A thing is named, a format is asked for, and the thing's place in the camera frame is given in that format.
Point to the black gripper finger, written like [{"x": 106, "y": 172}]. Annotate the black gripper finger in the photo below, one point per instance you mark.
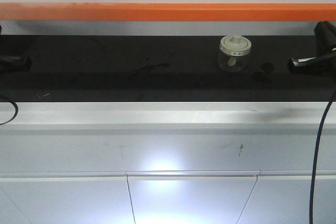
[
  {"x": 15, "y": 63},
  {"x": 314, "y": 64},
  {"x": 325, "y": 37}
]

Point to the glass jar with beige lid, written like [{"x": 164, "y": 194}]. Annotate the glass jar with beige lid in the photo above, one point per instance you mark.
[{"x": 233, "y": 53}]

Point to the orange sash handle bar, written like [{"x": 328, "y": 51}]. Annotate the orange sash handle bar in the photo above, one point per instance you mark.
[{"x": 168, "y": 12}]

